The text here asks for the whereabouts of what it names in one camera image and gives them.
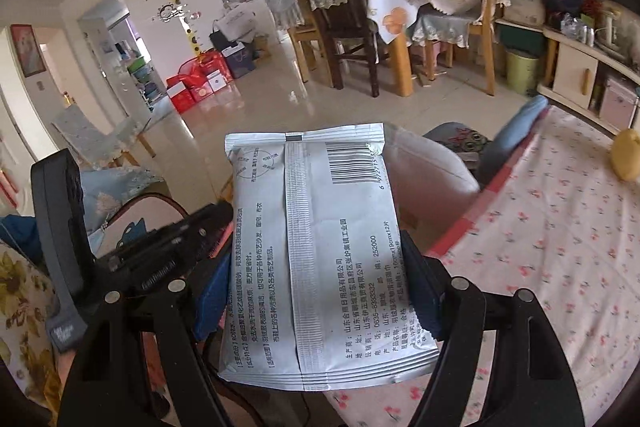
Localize small yellow pear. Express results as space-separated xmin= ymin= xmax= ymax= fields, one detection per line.
xmin=611 ymin=129 xmax=640 ymax=181

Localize cherry print tablecloth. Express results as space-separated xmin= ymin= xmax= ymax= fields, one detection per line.
xmin=324 ymin=103 xmax=640 ymax=427

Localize white electric kettle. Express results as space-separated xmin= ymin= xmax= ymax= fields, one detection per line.
xmin=596 ymin=8 xmax=629 ymax=58

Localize silver wet wipes pack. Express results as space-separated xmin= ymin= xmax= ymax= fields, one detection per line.
xmin=219 ymin=124 xmax=438 ymax=391

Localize pink storage box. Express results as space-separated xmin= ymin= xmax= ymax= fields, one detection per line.
xmin=599 ymin=77 xmax=639 ymax=130

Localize wooden chair with cushion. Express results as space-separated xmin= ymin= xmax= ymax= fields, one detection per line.
xmin=411 ymin=0 xmax=511 ymax=95

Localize framed wall picture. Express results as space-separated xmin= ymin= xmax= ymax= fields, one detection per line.
xmin=10 ymin=24 xmax=46 ymax=78

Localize dark wooden chair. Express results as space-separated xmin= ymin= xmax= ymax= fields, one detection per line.
xmin=308 ymin=0 xmax=380 ymax=98

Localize green waste bin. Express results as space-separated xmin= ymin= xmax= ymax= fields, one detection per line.
xmin=506 ymin=49 xmax=539 ymax=95

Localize dining table with cloth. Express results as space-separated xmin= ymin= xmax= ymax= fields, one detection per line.
xmin=366 ymin=0 xmax=421 ymax=98

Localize red gift boxes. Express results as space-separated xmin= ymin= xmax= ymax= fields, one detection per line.
xmin=167 ymin=49 xmax=233 ymax=114

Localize light wooden chair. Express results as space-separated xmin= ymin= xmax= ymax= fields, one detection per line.
xmin=265 ymin=0 xmax=319 ymax=82

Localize person left hand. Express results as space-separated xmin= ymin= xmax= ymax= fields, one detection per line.
xmin=56 ymin=350 xmax=76 ymax=388

